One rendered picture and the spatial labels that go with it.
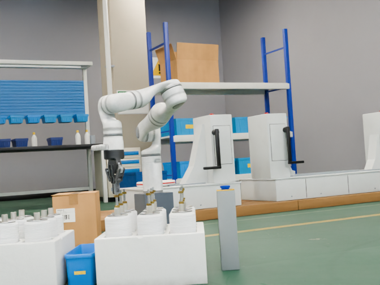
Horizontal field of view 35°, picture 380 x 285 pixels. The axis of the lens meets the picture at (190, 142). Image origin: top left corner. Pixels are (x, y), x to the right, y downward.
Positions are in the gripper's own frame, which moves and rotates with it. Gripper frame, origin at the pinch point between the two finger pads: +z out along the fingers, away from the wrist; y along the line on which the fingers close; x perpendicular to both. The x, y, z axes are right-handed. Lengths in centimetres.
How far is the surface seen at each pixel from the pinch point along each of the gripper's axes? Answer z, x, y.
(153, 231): 15.9, -8.7, -10.9
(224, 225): 17.4, -41.7, -7.6
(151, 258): 24.8, -6.2, -13.0
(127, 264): 26.5, 1.0, -8.5
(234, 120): -60, -368, 430
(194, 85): -105, -309, 429
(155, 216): 10.8, -9.9, -11.1
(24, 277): 28.9, 31.9, 11.1
